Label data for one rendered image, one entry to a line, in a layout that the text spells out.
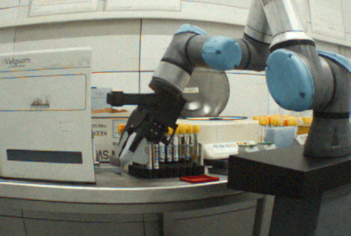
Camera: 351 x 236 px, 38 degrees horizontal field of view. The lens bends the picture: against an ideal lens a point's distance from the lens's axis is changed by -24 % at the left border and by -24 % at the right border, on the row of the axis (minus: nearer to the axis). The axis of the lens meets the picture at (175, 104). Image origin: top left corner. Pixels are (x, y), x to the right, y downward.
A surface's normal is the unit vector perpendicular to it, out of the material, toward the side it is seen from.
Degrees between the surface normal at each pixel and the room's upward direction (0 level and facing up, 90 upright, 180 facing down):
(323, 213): 90
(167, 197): 90
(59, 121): 90
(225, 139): 90
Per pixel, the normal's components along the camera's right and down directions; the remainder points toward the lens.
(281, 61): -0.77, 0.15
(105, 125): 0.43, 0.09
